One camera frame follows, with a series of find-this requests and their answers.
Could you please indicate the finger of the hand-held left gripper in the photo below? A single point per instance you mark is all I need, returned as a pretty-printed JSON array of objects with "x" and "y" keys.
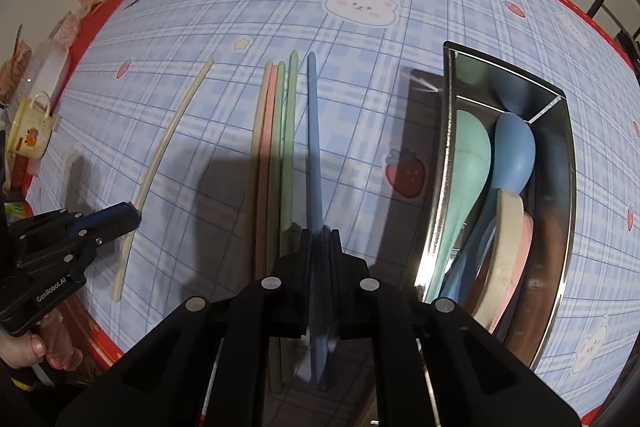
[
  {"x": 87, "y": 248},
  {"x": 115, "y": 217}
]

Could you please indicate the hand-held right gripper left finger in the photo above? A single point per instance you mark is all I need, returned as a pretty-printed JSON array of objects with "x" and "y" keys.
[{"x": 307, "y": 287}]

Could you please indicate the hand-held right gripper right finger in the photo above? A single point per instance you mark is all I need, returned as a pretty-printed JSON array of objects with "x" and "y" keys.
[{"x": 335, "y": 287}]

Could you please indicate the beige chopstick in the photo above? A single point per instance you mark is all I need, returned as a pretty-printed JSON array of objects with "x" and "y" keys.
[
  {"x": 170, "y": 132},
  {"x": 260, "y": 147}
]

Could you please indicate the green chopstick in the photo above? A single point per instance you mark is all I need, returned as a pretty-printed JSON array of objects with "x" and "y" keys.
[
  {"x": 291, "y": 107},
  {"x": 278, "y": 147}
]

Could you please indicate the pink chopstick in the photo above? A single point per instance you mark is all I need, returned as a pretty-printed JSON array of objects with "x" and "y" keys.
[{"x": 269, "y": 147}]

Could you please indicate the blue chopstick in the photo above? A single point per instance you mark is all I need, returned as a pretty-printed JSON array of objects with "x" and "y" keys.
[{"x": 312, "y": 132}]

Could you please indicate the beige spoon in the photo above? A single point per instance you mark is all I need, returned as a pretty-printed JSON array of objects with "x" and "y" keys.
[{"x": 505, "y": 247}]

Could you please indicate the green spoon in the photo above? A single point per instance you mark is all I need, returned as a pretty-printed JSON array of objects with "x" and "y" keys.
[{"x": 465, "y": 157}]

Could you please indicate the pink spoon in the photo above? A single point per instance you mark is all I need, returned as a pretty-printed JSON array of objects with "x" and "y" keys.
[{"x": 526, "y": 242}]

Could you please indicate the stainless steel utensil container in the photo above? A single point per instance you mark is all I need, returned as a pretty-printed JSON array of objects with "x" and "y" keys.
[{"x": 547, "y": 232}]

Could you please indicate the blue spoon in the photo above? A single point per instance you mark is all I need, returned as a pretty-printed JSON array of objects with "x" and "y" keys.
[{"x": 515, "y": 152}]

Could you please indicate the person's left hand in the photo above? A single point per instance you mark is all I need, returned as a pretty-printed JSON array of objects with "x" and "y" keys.
[{"x": 30, "y": 349}]

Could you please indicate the yellow mug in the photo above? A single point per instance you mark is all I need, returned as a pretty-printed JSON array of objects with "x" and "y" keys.
[{"x": 30, "y": 132}]

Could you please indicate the clear plastic container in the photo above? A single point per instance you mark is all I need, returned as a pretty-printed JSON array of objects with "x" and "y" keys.
[{"x": 50, "y": 72}]

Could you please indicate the red food packet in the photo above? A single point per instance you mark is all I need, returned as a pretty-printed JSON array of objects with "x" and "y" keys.
[{"x": 15, "y": 72}]

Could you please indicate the blue plaid table mat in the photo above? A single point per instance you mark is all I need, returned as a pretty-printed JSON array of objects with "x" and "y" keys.
[{"x": 350, "y": 107}]

